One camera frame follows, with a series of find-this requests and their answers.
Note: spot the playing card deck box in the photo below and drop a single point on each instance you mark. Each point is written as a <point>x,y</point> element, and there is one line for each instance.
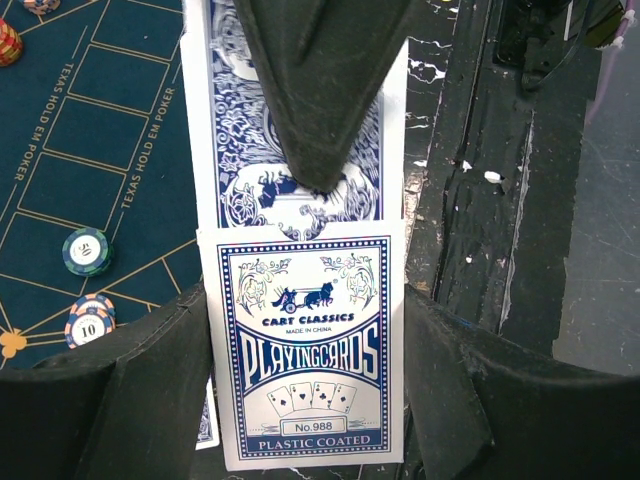
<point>307,338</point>

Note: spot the red chip stack left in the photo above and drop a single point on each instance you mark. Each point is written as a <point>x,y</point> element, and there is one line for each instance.
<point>11,44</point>

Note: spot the blue backed playing cards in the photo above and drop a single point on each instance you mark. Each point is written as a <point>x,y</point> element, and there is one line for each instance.
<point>240,172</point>

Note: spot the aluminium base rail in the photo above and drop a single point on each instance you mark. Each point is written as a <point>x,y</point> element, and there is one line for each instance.
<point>528,224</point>

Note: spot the fallen playing card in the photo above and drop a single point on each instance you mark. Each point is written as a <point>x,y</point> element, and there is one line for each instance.
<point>208,434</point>

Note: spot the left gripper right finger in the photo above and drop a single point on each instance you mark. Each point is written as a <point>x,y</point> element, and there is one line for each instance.
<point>486,408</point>

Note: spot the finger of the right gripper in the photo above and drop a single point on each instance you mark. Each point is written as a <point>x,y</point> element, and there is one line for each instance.
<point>320,65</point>

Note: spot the blue chip stack top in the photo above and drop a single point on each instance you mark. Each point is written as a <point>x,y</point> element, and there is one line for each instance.
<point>41,7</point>

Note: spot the round blue poker mat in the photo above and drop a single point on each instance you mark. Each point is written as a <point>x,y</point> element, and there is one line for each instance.
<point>93,134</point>

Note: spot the blue chip stack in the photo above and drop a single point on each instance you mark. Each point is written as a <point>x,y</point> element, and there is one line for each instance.
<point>91,317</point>
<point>41,7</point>

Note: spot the green chip stack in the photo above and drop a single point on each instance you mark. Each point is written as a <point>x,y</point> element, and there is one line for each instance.
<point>87,252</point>

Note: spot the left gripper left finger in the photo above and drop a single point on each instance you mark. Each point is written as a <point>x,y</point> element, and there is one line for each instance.
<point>125,406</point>

